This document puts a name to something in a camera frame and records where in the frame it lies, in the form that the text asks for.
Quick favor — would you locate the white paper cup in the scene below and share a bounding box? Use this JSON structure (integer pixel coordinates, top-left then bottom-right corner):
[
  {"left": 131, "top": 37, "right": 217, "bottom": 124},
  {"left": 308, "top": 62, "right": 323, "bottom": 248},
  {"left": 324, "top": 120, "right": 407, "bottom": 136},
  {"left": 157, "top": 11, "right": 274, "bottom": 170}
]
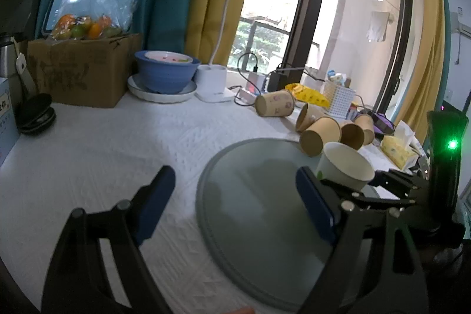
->
[{"left": 314, "top": 142, "right": 375, "bottom": 191}]

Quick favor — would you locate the brown paper cup open mouth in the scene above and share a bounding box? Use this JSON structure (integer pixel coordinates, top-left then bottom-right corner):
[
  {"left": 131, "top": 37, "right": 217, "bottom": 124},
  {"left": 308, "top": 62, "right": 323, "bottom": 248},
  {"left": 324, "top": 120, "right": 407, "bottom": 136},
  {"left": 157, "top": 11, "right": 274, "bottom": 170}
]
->
[{"left": 340, "top": 121, "right": 365, "bottom": 151}]

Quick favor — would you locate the brown paper cup front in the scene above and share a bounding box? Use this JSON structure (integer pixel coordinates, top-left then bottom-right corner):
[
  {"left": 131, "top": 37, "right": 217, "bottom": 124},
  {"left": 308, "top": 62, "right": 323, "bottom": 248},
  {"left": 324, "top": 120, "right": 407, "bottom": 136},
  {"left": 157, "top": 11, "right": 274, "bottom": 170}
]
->
[{"left": 299, "top": 116, "right": 342, "bottom": 157}]

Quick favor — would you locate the brown paper cup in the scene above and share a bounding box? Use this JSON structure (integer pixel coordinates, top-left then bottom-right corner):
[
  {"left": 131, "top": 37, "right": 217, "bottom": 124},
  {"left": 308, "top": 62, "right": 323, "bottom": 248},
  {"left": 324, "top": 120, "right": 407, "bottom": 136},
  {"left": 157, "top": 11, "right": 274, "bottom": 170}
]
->
[
  {"left": 295, "top": 104, "right": 326, "bottom": 132},
  {"left": 299, "top": 116, "right": 342, "bottom": 157},
  {"left": 354, "top": 114, "right": 374, "bottom": 146},
  {"left": 255, "top": 89, "right": 295, "bottom": 117}
]

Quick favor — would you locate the brown paper cup far right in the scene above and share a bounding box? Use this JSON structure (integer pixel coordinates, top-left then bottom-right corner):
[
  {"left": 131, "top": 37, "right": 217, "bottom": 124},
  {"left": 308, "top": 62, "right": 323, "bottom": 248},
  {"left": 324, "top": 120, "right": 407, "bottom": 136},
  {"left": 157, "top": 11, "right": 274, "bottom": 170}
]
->
[{"left": 354, "top": 114, "right": 374, "bottom": 146}]

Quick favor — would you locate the brown paper cup middle back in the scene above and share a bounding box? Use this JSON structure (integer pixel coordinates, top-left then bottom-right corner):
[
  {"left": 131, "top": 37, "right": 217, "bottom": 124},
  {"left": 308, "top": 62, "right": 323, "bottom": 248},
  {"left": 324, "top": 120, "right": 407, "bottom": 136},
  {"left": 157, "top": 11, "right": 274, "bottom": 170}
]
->
[{"left": 295, "top": 104, "right": 326, "bottom": 132}]

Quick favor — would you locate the brown paper cup far left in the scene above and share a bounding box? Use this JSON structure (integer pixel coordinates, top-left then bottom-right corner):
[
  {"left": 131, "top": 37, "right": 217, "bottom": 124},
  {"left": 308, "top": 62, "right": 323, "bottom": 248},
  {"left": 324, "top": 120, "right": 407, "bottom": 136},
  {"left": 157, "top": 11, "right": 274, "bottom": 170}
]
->
[{"left": 255, "top": 89, "right": 295, "bottom": 117}]

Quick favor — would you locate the yellow tissue pack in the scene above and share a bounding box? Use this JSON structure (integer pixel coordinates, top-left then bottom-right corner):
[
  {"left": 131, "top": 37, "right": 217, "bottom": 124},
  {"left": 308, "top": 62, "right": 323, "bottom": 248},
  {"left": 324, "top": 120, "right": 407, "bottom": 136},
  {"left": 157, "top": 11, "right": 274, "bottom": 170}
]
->
[{"left": 380, "top": 120, "right": 419, "bottom": 170}]

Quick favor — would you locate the purple bag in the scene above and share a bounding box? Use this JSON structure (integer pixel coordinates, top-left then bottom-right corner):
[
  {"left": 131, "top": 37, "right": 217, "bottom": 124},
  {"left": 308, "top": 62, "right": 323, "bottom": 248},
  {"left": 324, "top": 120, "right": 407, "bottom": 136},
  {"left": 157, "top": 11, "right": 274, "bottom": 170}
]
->
[{"left": 366, "top": 110, "right": 395, "bottom": 135}]

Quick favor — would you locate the grey round tray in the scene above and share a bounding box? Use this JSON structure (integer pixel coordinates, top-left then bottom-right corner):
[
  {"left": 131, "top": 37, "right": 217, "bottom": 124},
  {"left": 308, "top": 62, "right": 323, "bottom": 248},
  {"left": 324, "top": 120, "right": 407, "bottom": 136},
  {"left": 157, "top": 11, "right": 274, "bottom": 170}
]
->
[{"left": 195, "top": 137, "right": 380, "bottom": 313}]

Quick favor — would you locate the white perforated plastic basket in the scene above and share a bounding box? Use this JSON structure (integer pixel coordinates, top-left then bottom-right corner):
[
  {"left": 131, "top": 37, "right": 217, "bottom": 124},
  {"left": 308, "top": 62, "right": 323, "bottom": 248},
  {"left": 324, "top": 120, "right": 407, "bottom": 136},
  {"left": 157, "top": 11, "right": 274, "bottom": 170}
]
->
[{"left": 322, "top": 70, "right": 356, "bottom": 119}]

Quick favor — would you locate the yellow snack package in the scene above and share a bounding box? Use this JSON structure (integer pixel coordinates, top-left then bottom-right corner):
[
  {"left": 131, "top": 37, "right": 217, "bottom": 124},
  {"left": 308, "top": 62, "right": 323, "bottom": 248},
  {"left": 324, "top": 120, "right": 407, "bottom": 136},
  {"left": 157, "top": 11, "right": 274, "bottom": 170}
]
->
[{"left": 285, "top": 83, "right": 330, "bottom": 108}]

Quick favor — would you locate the black power adapter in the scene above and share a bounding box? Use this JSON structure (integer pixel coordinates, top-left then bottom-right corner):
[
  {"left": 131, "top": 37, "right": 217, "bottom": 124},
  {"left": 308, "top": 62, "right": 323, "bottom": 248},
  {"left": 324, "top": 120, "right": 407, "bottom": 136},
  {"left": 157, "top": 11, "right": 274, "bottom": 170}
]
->
[{"left": 267, "top": 68, "right": 304, "bottom": 92}]

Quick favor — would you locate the white charger plug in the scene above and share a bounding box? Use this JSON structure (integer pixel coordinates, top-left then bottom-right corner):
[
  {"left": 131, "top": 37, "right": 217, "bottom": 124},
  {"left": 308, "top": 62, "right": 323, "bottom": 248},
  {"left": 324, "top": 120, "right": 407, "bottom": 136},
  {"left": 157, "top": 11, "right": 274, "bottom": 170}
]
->
[{"left": 246, "top": 65, "right": 265, "bottom": 96}]

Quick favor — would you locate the black round lid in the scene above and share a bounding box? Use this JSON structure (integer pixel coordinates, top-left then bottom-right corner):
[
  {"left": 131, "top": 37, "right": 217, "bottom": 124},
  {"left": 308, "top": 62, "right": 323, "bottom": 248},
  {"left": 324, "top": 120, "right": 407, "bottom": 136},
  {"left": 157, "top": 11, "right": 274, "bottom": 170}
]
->
[{"left": 14, "top": 93, "right": 56, "bottom": 135}]

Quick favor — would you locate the white plate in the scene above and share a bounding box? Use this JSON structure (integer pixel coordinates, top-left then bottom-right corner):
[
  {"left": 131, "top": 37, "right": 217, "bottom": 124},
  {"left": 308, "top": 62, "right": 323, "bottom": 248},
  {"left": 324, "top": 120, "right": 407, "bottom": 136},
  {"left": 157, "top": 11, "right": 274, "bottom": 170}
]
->
[{"left": 127, "top": 73, "right": 199, "bottom": 104}]

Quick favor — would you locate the cardboard box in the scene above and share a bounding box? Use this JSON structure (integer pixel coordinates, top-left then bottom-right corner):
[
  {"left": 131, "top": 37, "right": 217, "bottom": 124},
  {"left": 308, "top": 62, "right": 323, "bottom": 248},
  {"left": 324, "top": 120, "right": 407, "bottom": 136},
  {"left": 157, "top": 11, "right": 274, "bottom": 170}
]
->
[{"left": 27, "top": 34, "right": 141, "bottom": 108}]

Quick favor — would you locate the blue bowl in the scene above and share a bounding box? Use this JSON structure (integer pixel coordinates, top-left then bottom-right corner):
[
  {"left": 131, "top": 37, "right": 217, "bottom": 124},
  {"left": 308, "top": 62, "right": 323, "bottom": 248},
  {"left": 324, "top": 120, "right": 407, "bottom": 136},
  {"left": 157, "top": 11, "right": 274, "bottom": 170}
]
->
[{"left": 135, "top": 50, "right": 200, "bottom": 94}]

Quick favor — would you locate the yellow curtain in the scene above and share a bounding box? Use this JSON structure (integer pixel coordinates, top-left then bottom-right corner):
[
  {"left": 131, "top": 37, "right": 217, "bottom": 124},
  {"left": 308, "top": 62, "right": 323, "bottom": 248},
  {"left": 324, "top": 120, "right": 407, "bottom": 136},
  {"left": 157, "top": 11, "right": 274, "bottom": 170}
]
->
[{"left": 184, "top": 0, "right": 244, "bottom": 65}]

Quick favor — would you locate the bag of fruit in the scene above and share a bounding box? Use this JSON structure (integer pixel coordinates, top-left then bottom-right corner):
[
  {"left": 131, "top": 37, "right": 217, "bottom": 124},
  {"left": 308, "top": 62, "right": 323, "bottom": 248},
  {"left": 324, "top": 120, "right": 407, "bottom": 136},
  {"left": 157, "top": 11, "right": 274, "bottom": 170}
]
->
[{"left": 42, "top": 0, "right": 138, "bottom": 41}]

